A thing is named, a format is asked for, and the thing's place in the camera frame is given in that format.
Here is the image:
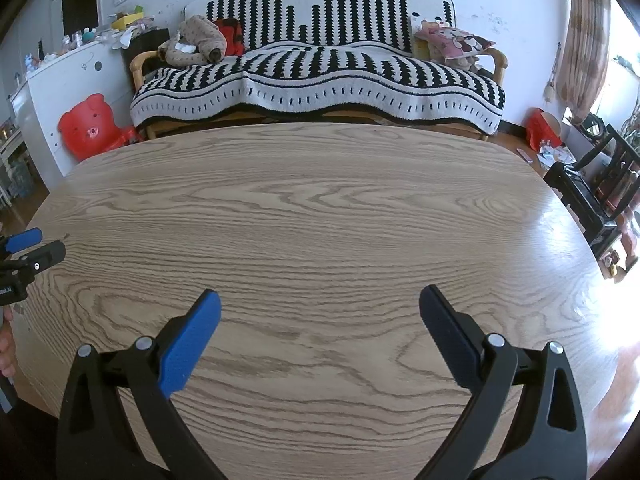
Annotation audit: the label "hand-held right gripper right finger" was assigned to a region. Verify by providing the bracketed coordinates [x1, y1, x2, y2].
[419, 285, 587, 480]

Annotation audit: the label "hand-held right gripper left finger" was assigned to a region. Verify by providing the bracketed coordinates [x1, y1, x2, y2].
[56, 289, 231, 480]

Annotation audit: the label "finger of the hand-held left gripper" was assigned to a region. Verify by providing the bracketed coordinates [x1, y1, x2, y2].
[0, 240, 67, 277]
[0, 227, 43, 256]

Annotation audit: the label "person's left hand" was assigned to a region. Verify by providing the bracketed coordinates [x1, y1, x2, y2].
[0, 310, 18, 378]

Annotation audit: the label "red bear plastic stool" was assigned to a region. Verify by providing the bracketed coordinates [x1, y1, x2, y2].
[57, 93, 138, 163]

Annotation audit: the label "white cabinet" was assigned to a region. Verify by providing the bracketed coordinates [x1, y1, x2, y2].
[10, 40, 133, 191]

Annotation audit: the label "dark wooden chair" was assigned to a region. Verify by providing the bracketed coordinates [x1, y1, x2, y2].
[544, 122, 640, 261]

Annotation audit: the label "row of small figurines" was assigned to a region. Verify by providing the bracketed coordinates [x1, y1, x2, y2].
[27, 27, 101, 68]

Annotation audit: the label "scattered papers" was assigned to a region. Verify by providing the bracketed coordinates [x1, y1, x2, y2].
[517, 142, 576, 168]

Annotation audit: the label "wooden sofa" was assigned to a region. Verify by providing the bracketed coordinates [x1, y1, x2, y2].
[129, 47, 508, 142]

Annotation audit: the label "white crumpled paper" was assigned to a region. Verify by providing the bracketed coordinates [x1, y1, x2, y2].
[105, 27, 133, 50]

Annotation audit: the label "red bag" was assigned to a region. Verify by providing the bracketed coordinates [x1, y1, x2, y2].
[525, 108, 563, 153]

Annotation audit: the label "black cabinet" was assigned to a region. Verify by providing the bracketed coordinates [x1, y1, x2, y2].
[120, 27, 171, 111]

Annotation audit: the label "brown plush toy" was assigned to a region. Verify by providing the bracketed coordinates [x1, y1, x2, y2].
[157, 15, 227, 68]

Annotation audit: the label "black white striped sofa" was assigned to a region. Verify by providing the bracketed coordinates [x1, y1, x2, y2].
[130, 0, 505, 133]

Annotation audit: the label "red cushion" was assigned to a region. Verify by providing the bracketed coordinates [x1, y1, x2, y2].
[212, 18, 246, 57]

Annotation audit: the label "floral pink cushion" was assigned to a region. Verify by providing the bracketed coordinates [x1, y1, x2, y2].
[412, 16, 497, 68]

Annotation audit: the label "beige patterned curtain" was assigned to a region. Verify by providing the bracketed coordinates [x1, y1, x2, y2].
[555, 0, 612, 123]

